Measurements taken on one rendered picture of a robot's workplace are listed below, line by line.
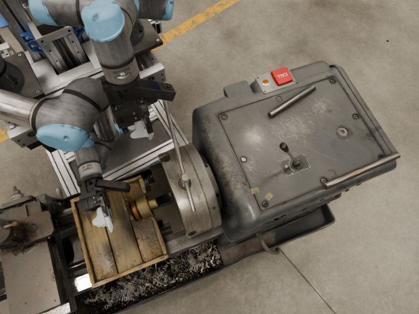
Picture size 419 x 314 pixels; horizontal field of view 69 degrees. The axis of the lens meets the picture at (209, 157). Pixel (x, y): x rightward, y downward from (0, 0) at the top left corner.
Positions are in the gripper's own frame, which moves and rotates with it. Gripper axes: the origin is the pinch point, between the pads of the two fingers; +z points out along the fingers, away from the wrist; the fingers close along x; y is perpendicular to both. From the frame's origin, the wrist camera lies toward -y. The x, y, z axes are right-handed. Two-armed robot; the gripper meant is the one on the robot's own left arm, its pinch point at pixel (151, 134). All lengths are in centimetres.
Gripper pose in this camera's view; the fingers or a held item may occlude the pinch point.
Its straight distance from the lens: 85.8
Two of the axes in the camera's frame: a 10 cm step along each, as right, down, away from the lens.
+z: 0.7, 6.3, 7.7
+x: 3.7, 7.0, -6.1
